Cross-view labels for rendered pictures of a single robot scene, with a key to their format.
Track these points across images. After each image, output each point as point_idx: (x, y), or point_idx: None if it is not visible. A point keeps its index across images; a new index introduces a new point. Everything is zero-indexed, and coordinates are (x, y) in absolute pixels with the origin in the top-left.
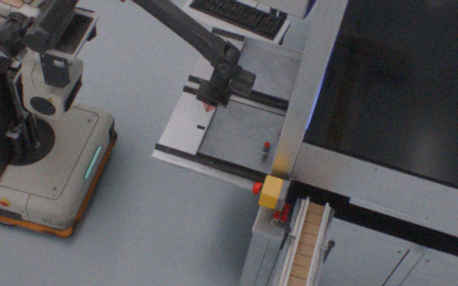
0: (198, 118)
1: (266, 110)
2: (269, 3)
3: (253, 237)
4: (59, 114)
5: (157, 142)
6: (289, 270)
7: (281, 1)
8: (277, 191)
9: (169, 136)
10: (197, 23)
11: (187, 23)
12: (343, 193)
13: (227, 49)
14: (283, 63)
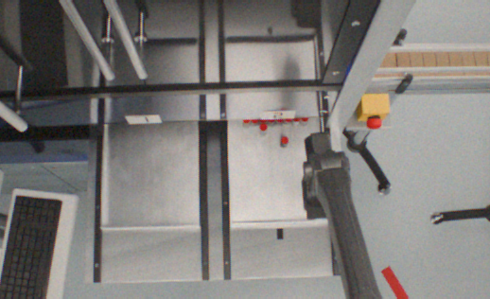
0: (267, 241)
1: (222, 160)
2: None
3: None
4: None
5: (333, 274)
6: (445, 67)
7: None
8: (379, 96)
9: (311, 265)
10: (336, 212)
11: (355, 221)
12: None
13: (324, 167)
14: (123, 165)
